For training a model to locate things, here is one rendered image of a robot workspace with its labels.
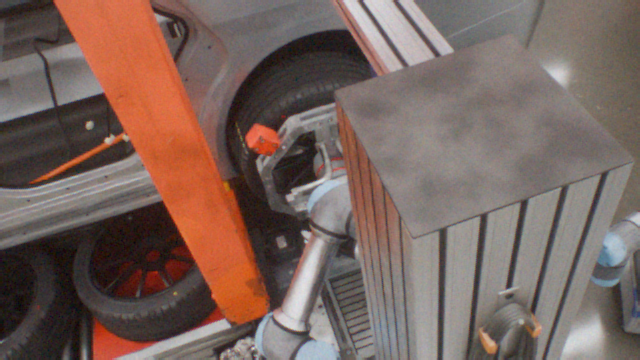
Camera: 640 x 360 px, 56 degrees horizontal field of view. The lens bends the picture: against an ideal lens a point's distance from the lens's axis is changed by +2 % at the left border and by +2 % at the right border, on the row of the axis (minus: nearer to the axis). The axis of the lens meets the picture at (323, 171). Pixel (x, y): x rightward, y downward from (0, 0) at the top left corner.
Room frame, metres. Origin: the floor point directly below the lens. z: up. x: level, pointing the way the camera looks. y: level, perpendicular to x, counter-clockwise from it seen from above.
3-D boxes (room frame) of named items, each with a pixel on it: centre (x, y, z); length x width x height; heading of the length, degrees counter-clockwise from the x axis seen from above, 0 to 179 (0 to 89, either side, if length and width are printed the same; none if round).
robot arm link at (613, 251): (0.75, -0.67, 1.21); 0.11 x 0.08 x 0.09; 114
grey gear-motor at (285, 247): (1.52, 0.24, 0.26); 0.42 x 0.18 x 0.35; 9
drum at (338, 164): (1.47, -0.05, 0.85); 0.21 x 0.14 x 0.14; 9
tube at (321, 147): (1.40, 0.04, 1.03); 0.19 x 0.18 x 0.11; 9
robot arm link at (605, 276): (0.77, -0.67, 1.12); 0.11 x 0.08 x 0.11; 24
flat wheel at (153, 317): (1.59, 0.81, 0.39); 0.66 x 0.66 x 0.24
